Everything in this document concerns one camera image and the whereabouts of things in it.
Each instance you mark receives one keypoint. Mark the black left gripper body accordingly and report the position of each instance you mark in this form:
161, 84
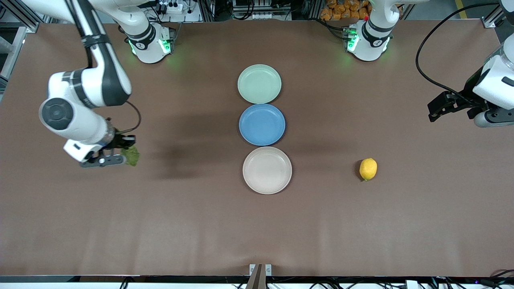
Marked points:
467, 101

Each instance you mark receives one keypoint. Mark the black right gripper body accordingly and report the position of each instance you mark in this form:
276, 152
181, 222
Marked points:
118, 141

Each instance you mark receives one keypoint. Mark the green lettuce leaf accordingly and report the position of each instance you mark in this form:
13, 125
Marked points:
132, 157

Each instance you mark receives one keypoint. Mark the yellow lemon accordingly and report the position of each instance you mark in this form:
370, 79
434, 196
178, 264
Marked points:
368, 168

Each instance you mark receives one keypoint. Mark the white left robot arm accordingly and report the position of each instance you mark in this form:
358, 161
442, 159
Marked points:
371, 36

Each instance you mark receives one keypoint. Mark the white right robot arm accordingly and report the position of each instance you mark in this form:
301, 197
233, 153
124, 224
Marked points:
80, 96

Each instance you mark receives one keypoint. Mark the blue round plate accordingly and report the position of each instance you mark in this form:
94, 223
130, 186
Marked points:
262, 124

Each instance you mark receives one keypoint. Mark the orange snack bags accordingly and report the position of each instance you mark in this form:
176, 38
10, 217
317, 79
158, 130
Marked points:
341, 10

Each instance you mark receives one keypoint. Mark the white power strip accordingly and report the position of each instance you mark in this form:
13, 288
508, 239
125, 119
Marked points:
172, 7

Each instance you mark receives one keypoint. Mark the beige round plate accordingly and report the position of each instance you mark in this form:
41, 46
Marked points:
267, 170

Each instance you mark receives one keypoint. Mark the pale green round plate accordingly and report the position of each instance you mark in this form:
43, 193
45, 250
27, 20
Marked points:
259, 84

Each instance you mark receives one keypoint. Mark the small white box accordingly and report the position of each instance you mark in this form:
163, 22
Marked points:
411, 284

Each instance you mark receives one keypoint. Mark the aluminium frame profile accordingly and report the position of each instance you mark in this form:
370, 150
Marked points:
24, 18
492, 20

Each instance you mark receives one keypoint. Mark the grey side post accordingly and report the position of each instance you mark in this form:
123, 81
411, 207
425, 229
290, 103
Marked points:
12, 56

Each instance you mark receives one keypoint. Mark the metal table edge bracket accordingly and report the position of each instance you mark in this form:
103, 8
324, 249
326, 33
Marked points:
268, 269

